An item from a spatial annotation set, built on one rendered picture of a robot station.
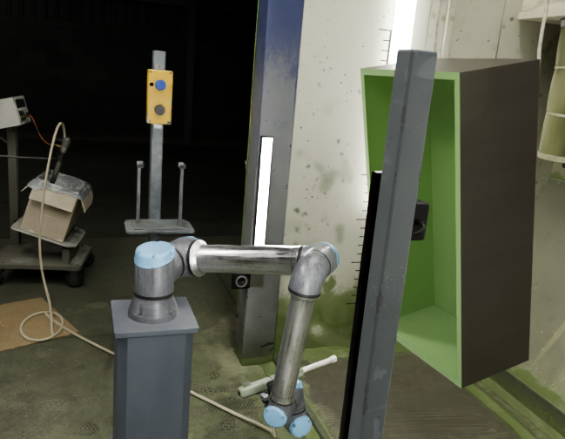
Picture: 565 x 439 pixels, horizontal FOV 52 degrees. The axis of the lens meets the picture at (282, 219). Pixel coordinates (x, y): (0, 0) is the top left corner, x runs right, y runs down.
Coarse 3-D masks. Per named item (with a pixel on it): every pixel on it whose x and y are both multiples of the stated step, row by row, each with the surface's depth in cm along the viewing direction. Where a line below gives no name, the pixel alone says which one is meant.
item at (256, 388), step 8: (328, 360) 266; (336, 360) 267; (304, 368) 261; (312, 368) 263; (272, 376) 256; (304, 376) 260; (248, 384) 252; (256, 384) 252; (264, 384) 252; (240, 392) 249; (248, 392) 250; (256, 392) 251
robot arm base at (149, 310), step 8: (136, 296) 216; (144, 296) 214; (168, 296) 217; (136, 304) 216; (144, 304) 214; (152, 304) 214; (160, 304) 215; (168, 304) 218; (176, 304) 223; (128, 312) 219; (136, 312) 216; (144, 312) 214; (152, 312) 214; (160, 312) 215; (168, 312) 217; (176, 312) 221; (136, 320) 215; (144, 320) 214; (152, 320) 214; (160, 320) 215; (168, 320) 217
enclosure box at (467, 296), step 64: (384, 64) 240; (448, 64) 211; (512, 64) 192; (384, 128) 249; (448, 128) 248; (512, 128) 199; (448, 192) 258; (512, 192) 207; (448, 256) 268; (512, 256) 216; (448, 320) 272; (512, 320) 225
